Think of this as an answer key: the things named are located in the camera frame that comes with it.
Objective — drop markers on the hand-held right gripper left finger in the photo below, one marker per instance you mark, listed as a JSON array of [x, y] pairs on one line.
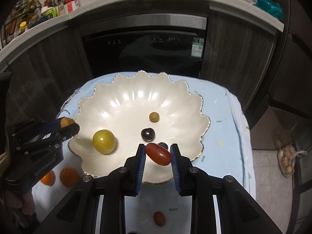
[[141, 170]]

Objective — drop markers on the dark grape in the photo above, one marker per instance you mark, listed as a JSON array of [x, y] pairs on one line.
[[147, 134], [163, 145]]

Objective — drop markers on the red grape tomato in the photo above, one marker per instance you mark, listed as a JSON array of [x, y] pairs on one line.
[[159, 218]]

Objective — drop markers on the red grape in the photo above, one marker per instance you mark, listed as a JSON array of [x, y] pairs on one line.
[[158, 154]]

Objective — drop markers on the black built-in oven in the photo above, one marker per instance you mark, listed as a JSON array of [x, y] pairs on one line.
[[146, 58]]

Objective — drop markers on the white kitchen countertop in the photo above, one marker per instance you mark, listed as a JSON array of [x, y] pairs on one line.
[[146, 0]]

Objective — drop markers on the orange mandarin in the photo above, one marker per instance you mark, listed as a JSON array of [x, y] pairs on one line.
[[69, 176], [48, 178]]

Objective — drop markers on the clear plastic bag of nuts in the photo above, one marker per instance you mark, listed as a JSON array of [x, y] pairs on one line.
[[288, 162]]

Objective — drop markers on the dark refrigerator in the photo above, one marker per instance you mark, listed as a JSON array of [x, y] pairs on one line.
[[297, 41]]

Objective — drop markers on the white scalloped ceramic bowl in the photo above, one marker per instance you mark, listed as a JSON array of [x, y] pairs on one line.
[[126, 107]]

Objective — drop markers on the light blue patterned cloth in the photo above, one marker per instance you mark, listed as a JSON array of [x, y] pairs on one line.
[[219, 139]]

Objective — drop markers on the green white label sticker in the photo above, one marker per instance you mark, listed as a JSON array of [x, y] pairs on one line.
[[198, 46]]

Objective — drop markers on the teal snack bag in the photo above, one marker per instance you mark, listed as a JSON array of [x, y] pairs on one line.
[[268, 7]]

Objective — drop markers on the person's left hand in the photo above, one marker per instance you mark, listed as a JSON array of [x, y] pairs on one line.
[[19, 204]]

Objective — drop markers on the brown longan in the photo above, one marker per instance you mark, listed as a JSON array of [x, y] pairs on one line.
[[65, 122], [154, 117]]

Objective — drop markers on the dark wood kitchen cabinets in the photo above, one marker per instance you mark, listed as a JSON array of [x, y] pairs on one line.
[[234, 53]]

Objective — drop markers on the red lid jar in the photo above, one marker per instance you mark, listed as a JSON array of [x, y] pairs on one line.
[[50, 2]]

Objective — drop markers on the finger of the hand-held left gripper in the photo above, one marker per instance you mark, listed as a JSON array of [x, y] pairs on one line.
[[70, 131], [51, 126]]

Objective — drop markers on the dark soy sauce bottle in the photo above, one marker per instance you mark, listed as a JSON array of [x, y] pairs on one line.
[[62, 4]]

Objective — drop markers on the small yellow cap bottle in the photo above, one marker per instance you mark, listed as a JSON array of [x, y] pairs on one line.
[[23, 26]]

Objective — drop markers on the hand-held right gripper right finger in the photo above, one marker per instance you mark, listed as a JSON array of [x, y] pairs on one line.
[[176, 170]]

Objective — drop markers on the yellow-green round plum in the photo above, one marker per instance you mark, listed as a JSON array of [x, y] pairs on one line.
[[104, 141]]

